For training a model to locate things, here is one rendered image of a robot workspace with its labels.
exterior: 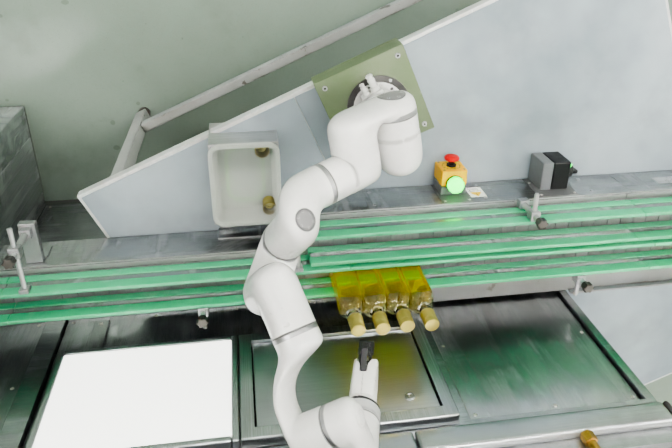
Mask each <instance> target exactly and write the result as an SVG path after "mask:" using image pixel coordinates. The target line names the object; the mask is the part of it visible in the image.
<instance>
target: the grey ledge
mask: <svg viewBox="0 0 672 448"><path fill-rule="evenodd" d="M585 281H587V282H590V283H591V284H592V285H593V287H594V289H593V290H592V291H591V292H594V291H605V290H617V289H628V288H639V287H650V286H661V285H672V268H662V269H650V270H649V269H648V270H639V271H627V272H615V273H604V274H592V275H586V279H585ZM574 287H575V282H574V281H573V280H572V276H569V277H557V278H546V279H534V280H522V281H511V282H499V283H488V284H476V285H464V286H453V287H441V288H431V289H432V291H433V302H437V301H448V300H459V299H470V298H481V297H493V296H504V295H515V294H526V293H538V292H549V291H560V290H568V291H569V292H570V294H572V293H573V292H574Z"/></svg>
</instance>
